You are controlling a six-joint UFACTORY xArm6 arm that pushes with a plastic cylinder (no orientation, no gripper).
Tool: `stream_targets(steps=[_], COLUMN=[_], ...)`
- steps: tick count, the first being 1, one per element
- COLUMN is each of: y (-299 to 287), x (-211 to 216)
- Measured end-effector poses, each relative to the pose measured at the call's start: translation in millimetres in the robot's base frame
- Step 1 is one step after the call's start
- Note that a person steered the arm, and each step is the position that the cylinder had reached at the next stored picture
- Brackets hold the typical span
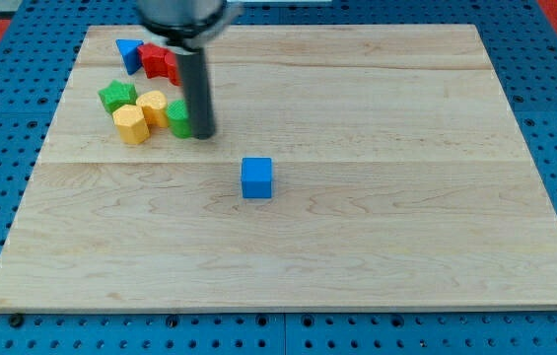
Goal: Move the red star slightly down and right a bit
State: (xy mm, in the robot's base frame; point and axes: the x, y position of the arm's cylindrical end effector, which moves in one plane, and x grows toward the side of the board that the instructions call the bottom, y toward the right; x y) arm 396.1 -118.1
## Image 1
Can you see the blue cube block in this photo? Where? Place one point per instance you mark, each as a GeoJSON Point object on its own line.
{"type": "Point", "coordinates": [257, 178]}

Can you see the blue triangle block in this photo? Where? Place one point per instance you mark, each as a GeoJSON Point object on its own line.
{"type": "Point", "coordinates": [128, 50]}

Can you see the green star block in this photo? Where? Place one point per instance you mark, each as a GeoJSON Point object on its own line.
{"type": "Point", "coordinates": [116, 95]}

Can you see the yellow heart block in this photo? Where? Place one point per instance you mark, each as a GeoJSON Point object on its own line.
{"type": "Point", "coordinates": [154, 105]}

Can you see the light wooden board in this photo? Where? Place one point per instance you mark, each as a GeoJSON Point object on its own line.
{"type": "Point", "coordinates": [401, 183]}

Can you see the yellow hexagon block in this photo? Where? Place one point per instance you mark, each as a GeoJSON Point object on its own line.
{"type": "Point", "coordinates": [131, 124]}

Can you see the red star block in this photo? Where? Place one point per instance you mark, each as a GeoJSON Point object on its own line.
{"type": "Point", "coordinates": [153, 61]}

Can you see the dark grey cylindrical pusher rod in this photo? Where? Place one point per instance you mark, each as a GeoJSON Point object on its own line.
{"type": "Point", "coordinates": [195, 83]}

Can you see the red round block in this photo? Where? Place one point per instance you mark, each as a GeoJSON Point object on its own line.
{"type": "Point", "coordinates": [171, 68]}

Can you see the green round block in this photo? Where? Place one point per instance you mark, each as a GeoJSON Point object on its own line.
{"type": "Point", "coordinates": [178, 119]}

